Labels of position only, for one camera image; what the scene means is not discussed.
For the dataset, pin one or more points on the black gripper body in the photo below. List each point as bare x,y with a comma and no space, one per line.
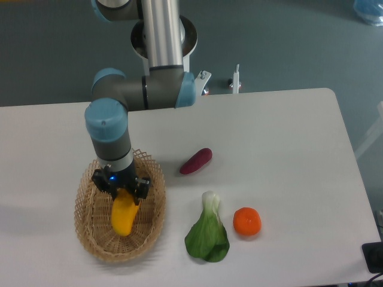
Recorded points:
125,178

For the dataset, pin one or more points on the purple sweet potato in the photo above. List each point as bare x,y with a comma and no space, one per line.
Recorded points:
196,162

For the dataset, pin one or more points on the green bok choy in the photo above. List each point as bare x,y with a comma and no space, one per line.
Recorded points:
207,238

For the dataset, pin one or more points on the black device at edge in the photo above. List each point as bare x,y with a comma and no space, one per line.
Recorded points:
373,256

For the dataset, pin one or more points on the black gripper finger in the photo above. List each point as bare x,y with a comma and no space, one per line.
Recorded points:
104,180
139,189

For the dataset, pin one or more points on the blue plastic bag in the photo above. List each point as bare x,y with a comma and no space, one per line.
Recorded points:
369,10

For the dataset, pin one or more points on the yellow mango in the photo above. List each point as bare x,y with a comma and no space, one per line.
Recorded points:
123,213

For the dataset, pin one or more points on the woven wicker basket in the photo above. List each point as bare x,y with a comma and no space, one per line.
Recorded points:
92,215

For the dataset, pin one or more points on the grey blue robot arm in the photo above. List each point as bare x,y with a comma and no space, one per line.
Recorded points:
167,85

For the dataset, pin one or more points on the orange tangerine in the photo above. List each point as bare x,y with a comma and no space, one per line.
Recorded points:
247,221

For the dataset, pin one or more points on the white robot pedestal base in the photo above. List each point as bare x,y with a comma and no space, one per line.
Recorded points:
188,35

